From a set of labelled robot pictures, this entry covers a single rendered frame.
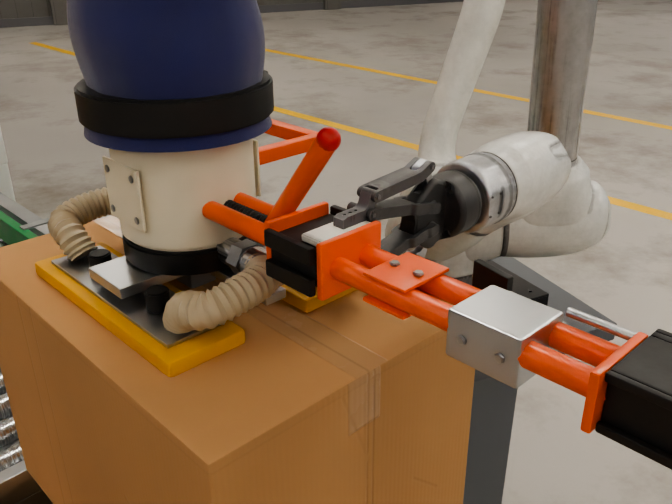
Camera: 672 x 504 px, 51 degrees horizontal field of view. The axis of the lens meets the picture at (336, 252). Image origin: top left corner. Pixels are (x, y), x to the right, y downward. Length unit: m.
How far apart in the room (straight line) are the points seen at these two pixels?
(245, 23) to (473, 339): 0.42
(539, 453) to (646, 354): 1.82
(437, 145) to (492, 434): 0.83
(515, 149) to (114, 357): 0.53
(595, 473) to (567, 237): 1.04
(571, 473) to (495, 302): 1.74
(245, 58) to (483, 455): 1.19
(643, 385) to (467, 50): 0.70
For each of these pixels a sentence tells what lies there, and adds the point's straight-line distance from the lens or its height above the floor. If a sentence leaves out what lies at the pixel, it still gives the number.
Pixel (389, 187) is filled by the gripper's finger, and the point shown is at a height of 1.26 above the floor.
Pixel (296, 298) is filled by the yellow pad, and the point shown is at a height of 1.08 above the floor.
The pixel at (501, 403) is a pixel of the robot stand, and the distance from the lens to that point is 1.65.
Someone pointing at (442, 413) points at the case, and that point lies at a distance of 0.90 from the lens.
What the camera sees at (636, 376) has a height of 1.23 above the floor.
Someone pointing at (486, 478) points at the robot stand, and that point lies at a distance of 1.78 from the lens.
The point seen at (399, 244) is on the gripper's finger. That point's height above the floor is 1.18.
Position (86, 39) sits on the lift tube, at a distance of 0.79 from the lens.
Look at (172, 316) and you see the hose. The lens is 0.76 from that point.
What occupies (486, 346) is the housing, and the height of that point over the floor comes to 1.20.
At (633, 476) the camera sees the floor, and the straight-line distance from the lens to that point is 2.35.
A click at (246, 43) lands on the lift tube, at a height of 1.38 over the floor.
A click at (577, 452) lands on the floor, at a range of 2.38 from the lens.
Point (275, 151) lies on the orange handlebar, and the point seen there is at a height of 1.20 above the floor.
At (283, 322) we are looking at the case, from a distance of 0.83.
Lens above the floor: 1.50
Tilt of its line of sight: 26 degrees down
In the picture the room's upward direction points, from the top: straight up
